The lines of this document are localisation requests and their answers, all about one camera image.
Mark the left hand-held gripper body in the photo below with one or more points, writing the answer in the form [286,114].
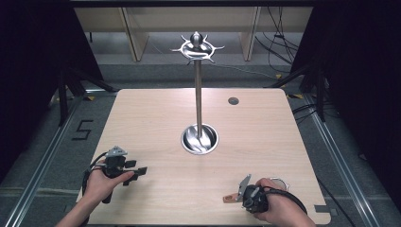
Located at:
[114,164]

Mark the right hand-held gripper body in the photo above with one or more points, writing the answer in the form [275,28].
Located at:
[254,199]

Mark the person's left hand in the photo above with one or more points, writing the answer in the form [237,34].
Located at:
[99,186]

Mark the person's right hand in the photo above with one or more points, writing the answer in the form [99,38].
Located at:
[280,208]

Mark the black tripod stand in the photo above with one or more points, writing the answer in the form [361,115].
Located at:
[321,94]
[63,101]

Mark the silver metal utensil stand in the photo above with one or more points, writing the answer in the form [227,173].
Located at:
[198,94]

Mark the round grey table grommet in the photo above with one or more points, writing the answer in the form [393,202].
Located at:
[233,101]

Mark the black curtain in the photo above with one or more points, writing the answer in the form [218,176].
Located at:
[365,94]
[34,78]

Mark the light wooden shelf unit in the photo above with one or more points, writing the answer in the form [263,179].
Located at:
[135,31]

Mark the metal floor rail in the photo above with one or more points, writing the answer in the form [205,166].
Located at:
[47,157]
[343,164]

